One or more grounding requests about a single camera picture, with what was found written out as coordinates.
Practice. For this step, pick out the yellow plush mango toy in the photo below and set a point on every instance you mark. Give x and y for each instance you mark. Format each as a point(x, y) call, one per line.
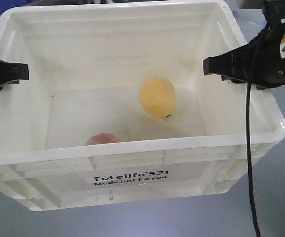
point(157, 96)

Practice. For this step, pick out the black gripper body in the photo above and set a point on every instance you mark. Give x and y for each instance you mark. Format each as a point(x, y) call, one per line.
point(268, 61)

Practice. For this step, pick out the white plastic tote crate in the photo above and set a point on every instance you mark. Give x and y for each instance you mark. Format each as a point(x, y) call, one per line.
point(87, 64)

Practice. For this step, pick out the pink plush peach toy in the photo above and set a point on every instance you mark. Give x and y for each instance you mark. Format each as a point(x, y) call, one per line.
point(103, 138)

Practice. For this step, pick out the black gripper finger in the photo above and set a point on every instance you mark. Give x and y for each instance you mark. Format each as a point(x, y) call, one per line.
point(12, 73)
point(234, 65)

